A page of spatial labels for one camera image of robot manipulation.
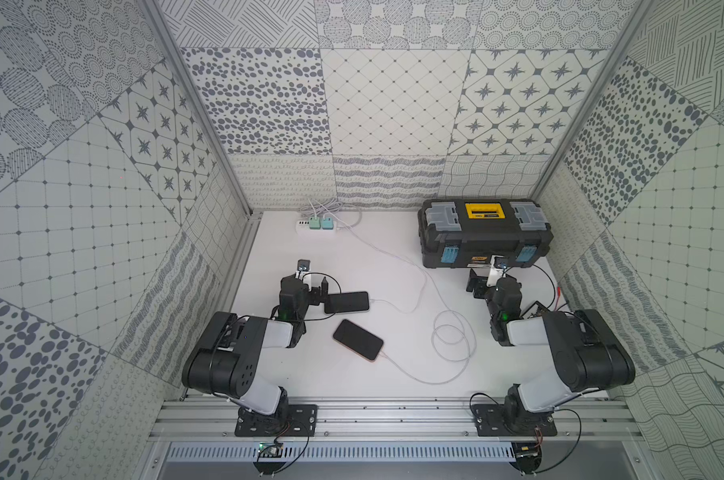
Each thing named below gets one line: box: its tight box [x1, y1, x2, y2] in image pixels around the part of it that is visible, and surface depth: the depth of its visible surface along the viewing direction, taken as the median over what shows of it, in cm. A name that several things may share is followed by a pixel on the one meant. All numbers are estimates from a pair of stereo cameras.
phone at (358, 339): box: [333, 319, 384, 360], surface depth 90 cm
